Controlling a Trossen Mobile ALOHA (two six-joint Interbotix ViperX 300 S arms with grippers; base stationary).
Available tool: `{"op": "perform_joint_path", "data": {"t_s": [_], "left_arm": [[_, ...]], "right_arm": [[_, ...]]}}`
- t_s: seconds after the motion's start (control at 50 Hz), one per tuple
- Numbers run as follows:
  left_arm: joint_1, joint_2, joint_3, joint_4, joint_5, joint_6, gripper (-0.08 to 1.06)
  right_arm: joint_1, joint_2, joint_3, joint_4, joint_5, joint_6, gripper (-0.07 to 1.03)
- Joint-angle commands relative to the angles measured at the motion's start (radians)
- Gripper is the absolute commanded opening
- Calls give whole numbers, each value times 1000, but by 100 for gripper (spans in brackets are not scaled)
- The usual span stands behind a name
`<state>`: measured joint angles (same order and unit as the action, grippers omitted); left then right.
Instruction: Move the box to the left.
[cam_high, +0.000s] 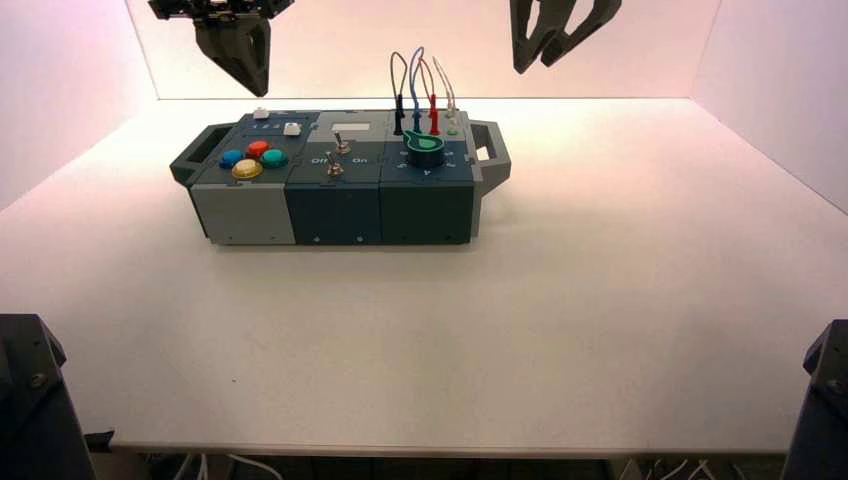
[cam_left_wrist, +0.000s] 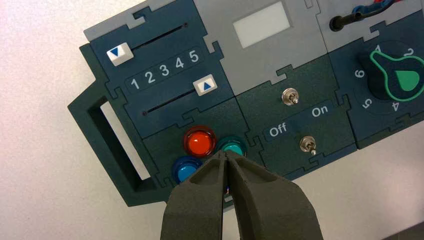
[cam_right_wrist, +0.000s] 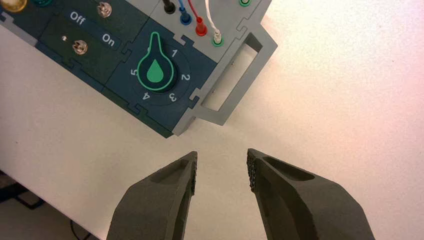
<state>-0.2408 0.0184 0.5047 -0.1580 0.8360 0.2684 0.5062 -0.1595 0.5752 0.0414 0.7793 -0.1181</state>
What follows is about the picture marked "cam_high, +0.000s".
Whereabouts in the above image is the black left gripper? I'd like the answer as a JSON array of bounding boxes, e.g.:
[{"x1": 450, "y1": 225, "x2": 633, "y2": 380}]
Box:
[{"x1": 146, "y1": 0, "x2": 296, "y2": 99}]

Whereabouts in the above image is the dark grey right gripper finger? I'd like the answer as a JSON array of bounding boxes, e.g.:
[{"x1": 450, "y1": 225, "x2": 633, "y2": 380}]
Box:
[
  {"x1": 539, "y1": 0, "x2": 624, "y2": 69},
  {"x1": 510, "y1": 0, "x2": 574, "y2": 75}
]

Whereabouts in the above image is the blue grey control panel box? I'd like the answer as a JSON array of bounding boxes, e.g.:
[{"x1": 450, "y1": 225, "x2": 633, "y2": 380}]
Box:
[{"x1": 169, "y1": 109, "x2": 513, "y2": 247}]

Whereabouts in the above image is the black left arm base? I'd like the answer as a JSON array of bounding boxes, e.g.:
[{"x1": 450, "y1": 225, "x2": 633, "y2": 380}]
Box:
[{"x1": 0, "y1": 313, "x2": 115, "y2": 480}]

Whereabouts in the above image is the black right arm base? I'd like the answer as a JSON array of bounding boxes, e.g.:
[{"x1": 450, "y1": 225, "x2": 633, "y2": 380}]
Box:
[{"x1": 781, "y1": 318, "x2": 848, "y2": 480}]

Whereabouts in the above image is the green rotary selector knob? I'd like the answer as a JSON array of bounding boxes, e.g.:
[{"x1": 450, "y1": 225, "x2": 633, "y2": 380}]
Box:
[{"x1": 402, "y1": 129, "x2": 447, "y2": 168}]

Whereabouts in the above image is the white jumper cable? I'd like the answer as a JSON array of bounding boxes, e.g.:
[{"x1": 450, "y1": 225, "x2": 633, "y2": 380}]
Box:
[{"x1": 431, "y1": 56, "x2": 460, "y2": 138}]

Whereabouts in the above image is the red jumper cable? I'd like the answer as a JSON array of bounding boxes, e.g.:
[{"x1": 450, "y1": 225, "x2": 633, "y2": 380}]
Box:
[{"x1": 419, "y1": 58, "x2": 441, "y2": 137}]

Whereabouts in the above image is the black jumper cable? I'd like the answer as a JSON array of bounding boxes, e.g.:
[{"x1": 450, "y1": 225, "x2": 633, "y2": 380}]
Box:
[{"x1": 389, "y1": 51, "x2": 409, "y2": 137}]

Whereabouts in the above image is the white cable under table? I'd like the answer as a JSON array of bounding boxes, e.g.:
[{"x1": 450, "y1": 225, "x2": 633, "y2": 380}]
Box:
[
  {"x1": 172, "y1": 453, "x2": 211, "y2": 480},
  {"x1": 655, "y1": 459, "x2": 711, "y2": 480},
  {"x1": 227, "y1": 453, "x2": 284, "y2": 480}
]

